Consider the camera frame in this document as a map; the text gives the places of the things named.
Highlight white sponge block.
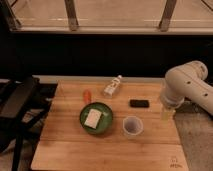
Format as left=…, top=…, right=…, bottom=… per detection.
left=84, top=109, right=102, bottom=129

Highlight black chair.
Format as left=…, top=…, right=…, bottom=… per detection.
left=0, top=76, right=57, bottom=171

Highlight orange red pepper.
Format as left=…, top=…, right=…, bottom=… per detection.
left=83, top=90, right=91, bottom=104

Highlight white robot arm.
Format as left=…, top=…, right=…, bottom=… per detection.
left=159, top=61, right=213, bottom=118

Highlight green round plate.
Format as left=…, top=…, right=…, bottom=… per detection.
left=79, top=102, right=113, bottom=135

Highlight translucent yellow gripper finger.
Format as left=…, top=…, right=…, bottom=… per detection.
left=161, top=107, right=175, bottom=120

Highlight clear plastic bottle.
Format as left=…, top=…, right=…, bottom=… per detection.
left=103, top=75, right=122, bottom=97

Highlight black rectangular block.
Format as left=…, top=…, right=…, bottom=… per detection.
left=129, top=99, right=149, bottom=108

